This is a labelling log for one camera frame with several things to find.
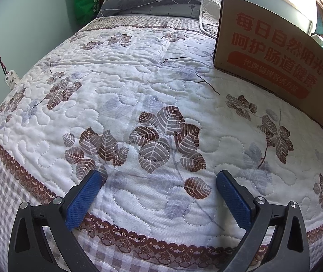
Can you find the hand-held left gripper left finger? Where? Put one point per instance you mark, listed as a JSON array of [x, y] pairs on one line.
[[82, 198]]

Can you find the checked folded quilt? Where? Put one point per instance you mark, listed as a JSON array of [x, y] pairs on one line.
[[208, 17]]

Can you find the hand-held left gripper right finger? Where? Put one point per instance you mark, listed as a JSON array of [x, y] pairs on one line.
[[233, 201]]

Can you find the green shopping bag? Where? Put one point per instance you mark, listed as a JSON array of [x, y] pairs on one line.
[[86, 2]]

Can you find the leaf-print quilted bedspread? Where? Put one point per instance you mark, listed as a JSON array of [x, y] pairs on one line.
[[116, 96]]

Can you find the white power socket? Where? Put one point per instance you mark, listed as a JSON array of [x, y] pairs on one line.
[[11, 78]]

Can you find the loose dark thread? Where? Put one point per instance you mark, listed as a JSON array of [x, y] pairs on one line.
[[175, 59]]

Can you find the printed cardboard box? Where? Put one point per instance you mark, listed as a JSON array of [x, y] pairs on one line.
[[269, 53]]

